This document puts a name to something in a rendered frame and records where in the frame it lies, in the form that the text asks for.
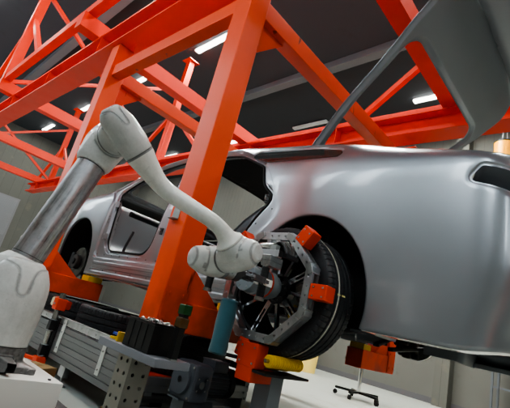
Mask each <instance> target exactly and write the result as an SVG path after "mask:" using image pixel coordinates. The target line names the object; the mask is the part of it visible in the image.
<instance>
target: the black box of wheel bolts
mask: <svg viewBox="0 0 510 408"><path fill-rule="evenodd" d="M174 329H175V326H173V325H171V323H170V322H163V321H161V320H159V319H155V318H151V317H148V318H147V319H146V318H145V317H144V316H143V317H136V316H131V315H130V319H129V323H128V325H127V328H126V331H125V335H124V338H123V341H122V344H124V345H126V346H129V347H131V348H133V349H135V350H137V351H141V352H142V353H145V354H147V355H157V356H162V357H167V355H168V350H169V347H170V344H171V341H172V336H173V333H174Z"/></svg>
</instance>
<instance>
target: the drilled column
mask: <svg viewBox="0 0 510 408"><path fill-rule="evenodd" d="M122 357H123V358H122ZM150 370H151V366H148V365H146V364H144V363H141V362H139V361H137V360H136V359H132V358H130V357H129V356H127V355H123V354H122V353H119V355H118V359H117V363H116V366H115V368H114V371H113V376H112V379H111V381H110V384H109V387H108V392H107V394H106V397H105V399H104V404H103V407H102V408H139V406H140V403H141V400H142V396H143V392H144V389H145V386H146V383H147V378H148V376H149V372H150ZM143 375H144V376H143ZM140 387H141V388H140ZM136 399H137V401H136Z"/></svg>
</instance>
